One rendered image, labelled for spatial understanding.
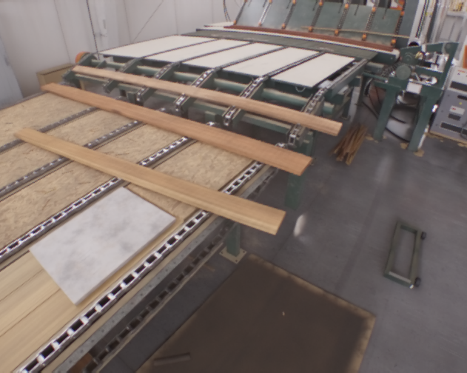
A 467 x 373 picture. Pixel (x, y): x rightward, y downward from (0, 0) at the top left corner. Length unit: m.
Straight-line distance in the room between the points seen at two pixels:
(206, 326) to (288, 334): 0.55
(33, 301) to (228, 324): 1.18
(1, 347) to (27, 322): 0.13
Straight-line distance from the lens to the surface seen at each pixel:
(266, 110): 2.34
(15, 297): 1.46
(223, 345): 1.91
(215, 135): 2.02
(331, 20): 6.85
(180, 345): 1.94
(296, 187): 2.54
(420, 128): 4.32
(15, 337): 1.34
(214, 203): 1.40
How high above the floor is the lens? 1.81
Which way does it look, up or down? 38 degrees down
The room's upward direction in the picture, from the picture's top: straight up
